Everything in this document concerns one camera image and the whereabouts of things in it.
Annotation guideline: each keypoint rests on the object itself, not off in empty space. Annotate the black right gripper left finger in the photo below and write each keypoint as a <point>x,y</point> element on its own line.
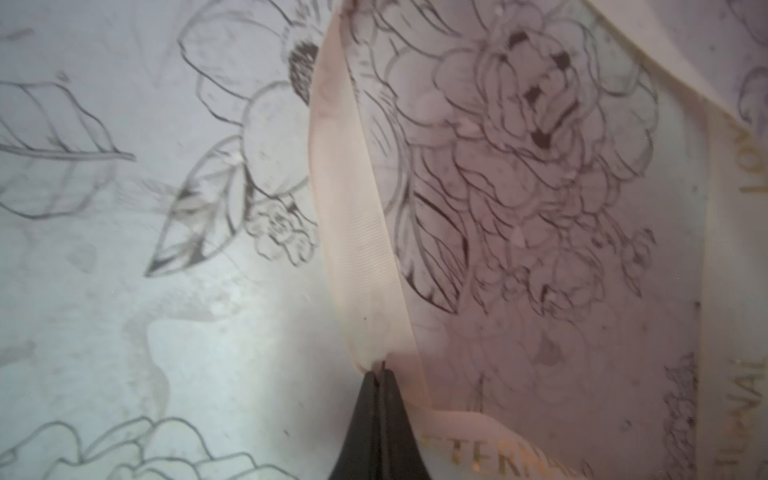
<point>359,457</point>

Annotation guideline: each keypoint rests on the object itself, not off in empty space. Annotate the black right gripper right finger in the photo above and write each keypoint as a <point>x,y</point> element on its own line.
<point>400,458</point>

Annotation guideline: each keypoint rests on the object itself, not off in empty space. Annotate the cream satin ribbon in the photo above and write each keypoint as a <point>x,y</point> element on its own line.
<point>516,212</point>

